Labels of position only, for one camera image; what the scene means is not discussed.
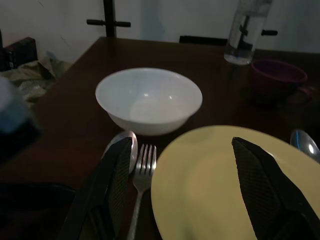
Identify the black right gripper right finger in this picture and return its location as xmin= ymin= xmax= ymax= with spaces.
xmin=231 ymin=136 xmax=320 ymax=240

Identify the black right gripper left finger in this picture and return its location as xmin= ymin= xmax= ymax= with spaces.
xmin=59 ymin=136 xmax=134 ymax=240

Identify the silver fork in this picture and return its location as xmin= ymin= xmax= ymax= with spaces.
xmin=125 ymin=143 xmax=158 ymax=240

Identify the silver spoon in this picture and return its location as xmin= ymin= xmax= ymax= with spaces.
xmin=289 ymin=128 xmax=320 ymax=164
xmin=100 ymin=129 xmax=139 ymax=176

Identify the yellow plate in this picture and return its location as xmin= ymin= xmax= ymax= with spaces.
xmin=150 ymin=124 xmax=320 ymax=240

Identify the white bowl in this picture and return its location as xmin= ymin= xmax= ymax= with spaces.
xmin=95 ymin=67 xmax=204 ymax=137

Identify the purple mug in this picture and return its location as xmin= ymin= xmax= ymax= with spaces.
xmin=250 ymin=58 xmax=314 ymax=101

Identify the green woven sack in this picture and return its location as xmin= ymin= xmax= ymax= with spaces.
xmin=0 ymin=55 xmax=74 ymax=104

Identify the clear water bottle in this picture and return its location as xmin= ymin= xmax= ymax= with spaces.
xmin=223 ymin=0 xmax=274 ymax=66

